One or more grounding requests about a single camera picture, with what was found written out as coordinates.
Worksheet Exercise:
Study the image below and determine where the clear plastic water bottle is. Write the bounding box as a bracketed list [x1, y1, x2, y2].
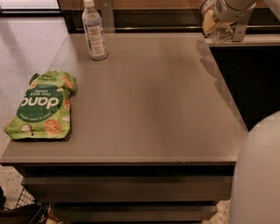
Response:
[199, 0, 233, 44]

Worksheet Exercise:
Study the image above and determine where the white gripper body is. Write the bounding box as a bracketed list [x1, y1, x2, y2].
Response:
[215, 0, 257, 23]

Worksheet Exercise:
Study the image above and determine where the lower cabinet drawer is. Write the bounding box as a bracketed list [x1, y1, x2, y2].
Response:
[53, 203, 217, 224]

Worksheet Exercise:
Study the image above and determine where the metal bracket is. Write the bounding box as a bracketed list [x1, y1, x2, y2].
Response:
[231, 4, 255, 42]
[99, 0, 115, 33]

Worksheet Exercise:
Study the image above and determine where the cabinet drawer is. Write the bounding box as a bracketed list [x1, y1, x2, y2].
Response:
[22, 176, 231, 203]
[53, 203, 217, 224]

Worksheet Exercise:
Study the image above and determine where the left metal bracket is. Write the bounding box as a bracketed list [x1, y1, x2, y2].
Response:
[99, 0, 115, 33]

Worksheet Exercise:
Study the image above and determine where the labelled upright drink bottle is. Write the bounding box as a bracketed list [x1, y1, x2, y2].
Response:
[82, 0, 108, 61]

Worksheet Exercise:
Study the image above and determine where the grey drawer cabinet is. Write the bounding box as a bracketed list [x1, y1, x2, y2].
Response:
[0, 32, 250, 224]

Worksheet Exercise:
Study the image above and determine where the right metal bracket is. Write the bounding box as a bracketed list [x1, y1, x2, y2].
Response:
[231, 4, 255, 42]

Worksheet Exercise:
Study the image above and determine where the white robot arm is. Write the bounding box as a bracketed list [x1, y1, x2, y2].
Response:
[203, 0, 280, 224]

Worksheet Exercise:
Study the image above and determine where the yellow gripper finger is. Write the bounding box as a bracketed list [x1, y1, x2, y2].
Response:
[203, 10, 221, 35]

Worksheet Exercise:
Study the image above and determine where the black wire basket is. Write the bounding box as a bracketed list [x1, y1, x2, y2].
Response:
[0, 186, 49, 224]

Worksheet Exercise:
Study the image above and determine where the upper cabinet drawer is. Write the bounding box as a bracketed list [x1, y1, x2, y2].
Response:
[22, 176, 231, 203]

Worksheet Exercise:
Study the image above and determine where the green rice chips bag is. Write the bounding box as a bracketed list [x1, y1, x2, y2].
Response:
[4, 70, 77, 140]

